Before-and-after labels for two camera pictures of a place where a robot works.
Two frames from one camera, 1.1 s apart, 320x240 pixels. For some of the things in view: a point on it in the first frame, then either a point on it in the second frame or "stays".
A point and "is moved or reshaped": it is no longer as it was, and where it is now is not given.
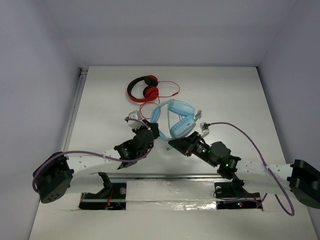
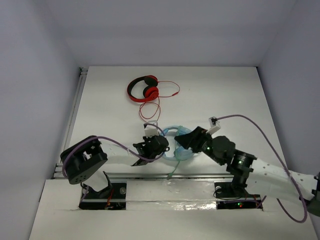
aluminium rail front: (150, 176) stays
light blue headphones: (181, 115) is moved or reshaped
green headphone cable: (196, 118) -> (178, 163)
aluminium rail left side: (82, 76) stays
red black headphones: (150, 92) stays
